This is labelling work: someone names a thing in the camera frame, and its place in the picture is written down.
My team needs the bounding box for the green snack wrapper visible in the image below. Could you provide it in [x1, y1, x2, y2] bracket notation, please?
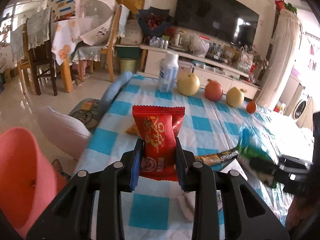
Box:
[236, 124, 280, 189]

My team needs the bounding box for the red snack packet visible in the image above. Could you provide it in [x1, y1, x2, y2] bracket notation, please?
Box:
[132, 105, 185, 181]

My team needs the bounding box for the gold black candy bar wrapper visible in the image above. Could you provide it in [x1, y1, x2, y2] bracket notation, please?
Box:
[195, 148, 239, 166]

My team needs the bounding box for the washing machine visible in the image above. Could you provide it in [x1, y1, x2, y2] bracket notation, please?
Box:
[291, 93, 310, 121]

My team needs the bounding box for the white stool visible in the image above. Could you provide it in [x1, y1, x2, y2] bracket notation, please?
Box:
[34, 106, 91, 160]

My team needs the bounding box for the orange tangerine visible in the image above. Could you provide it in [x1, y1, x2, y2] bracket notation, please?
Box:
[246, 101, 257, 114]

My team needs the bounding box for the blue checkered tablecloth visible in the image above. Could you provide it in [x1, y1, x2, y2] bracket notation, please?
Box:
[76, 75, 313, 239]

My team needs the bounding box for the small yellow pear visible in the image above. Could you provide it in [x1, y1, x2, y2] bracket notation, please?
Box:
[226, 87, 247, 108]

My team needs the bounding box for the colorful yellow snack packet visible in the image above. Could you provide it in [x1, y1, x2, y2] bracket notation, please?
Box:
[125, 124, 140, 137]

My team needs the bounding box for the red apple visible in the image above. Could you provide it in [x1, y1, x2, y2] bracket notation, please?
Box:
[204, 79, 223, 102]

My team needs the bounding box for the blue rolled towel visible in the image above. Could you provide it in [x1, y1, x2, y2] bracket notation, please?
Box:
[98, 71, 132, 114]

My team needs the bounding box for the large yellow pear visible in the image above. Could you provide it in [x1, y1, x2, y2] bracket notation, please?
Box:
[177, 73, 200, 96]

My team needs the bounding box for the white curtain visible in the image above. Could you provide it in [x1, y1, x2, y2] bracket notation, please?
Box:
[255, 9, 301, 111]

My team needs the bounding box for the white tv cabinet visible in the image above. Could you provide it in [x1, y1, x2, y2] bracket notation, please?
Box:
[138, 44, 260, 99]

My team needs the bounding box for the white plastic bottle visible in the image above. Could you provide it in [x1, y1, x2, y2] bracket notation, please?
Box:
[158, 51, 179, 92]

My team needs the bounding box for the green waste bin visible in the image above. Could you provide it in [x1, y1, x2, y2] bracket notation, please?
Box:
[119, 58, 137, 74]

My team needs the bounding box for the light wooden chair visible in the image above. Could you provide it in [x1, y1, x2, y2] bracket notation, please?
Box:
[72, 4, 130, 82]

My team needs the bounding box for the wooden dining table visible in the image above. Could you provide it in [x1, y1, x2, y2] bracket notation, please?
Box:
[52, 19, 81, 93]

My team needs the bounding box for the dark wooden chair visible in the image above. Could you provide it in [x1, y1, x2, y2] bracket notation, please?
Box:
[26, 7, 57, 96]

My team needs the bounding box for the black flat television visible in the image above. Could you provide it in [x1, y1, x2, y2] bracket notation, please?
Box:
[174, 0, 259, 47]

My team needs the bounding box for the dark flower bouquet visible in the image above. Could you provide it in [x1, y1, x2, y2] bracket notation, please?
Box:
[136, 7, 172, 37]

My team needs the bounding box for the mesh food cover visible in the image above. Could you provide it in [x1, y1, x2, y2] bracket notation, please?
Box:
[75, 0, 117, 46]

